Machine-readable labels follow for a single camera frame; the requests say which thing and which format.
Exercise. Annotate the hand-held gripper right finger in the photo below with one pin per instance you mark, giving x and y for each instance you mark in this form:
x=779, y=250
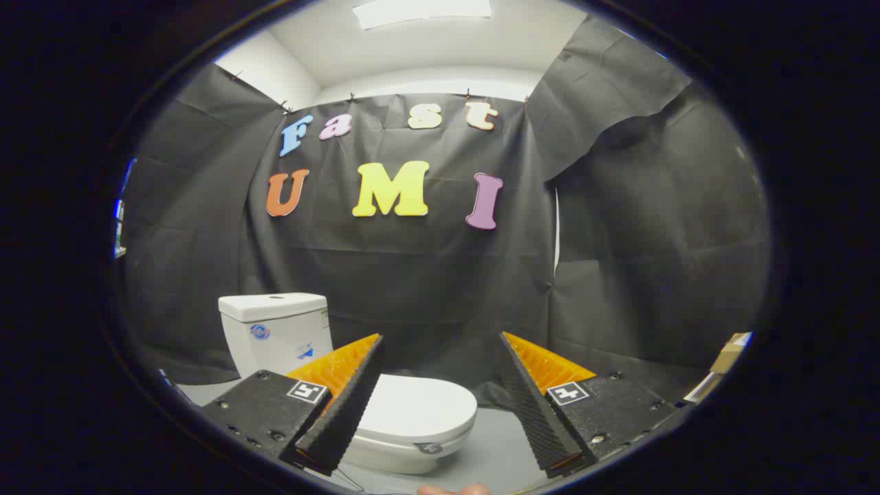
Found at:
x=533, y=412

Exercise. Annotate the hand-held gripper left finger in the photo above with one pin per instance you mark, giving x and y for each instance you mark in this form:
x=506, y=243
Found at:
x=344, y=412

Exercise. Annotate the white toilet lid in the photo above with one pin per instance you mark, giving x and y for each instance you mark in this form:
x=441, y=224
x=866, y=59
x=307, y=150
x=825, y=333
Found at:
x=419, y=409

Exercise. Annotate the black backdrop cloth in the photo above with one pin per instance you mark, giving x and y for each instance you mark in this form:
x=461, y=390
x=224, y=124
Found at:
x=412, y=275

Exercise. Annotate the cardboard box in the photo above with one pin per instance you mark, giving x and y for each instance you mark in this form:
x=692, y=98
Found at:
x=729, y=354

